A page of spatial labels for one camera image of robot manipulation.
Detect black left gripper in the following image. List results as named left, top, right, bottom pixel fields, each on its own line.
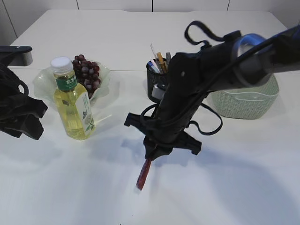
left=0, top=93, right=48, bottom=140

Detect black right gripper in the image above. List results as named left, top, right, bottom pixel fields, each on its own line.
left=124, top=113, right=202, bottom=161

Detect red glitter pen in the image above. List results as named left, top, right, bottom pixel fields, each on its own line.
left=136, top=159, right=151, bottom=191

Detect purple grape bunch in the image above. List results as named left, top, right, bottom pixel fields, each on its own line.
left=72, top=54, right=101, bottom=99

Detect gold glitter pen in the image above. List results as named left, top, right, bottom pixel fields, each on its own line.
left=157, top=52, right=167, bottom=74

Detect blue scissors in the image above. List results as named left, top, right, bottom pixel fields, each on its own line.
left=147, top=61, right=160, bottom=74

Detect blue glitter pen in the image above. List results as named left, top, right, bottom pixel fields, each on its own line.
left=166, top=52, right=171, bottom=68

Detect clear plastic ruler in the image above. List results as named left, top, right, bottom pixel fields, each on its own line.
left=150, top=43, right=158, bottom=61

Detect pink purple scissors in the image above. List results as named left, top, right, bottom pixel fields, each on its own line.
left=151, top=59, right=163, bottom=74

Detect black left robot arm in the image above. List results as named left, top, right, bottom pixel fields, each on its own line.
left=0, top=64, right=48, bottom=140

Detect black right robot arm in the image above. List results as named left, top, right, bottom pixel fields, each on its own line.
left=125, top=21, right=300, bottom=160

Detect green wavy glass plate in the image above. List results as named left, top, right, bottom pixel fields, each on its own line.
left=33, top=62, right=110, bottom=124

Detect black mesh pen holder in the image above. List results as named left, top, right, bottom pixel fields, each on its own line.
left=146, top=65, right=168, bottom=103

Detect green plastic woven basket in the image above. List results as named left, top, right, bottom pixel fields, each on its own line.
left=207, top=75, right=279, bottom=120

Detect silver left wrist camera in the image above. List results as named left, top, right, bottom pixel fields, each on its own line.
left=0, top=45, right=33, bottom=67

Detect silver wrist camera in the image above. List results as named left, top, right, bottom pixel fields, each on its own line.
left=151, top=83, right=167, bottom=100
left=0, top=45, right=33, bottom=67

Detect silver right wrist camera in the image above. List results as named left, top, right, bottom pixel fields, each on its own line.
left=151, top=83, right=167, bottom=100

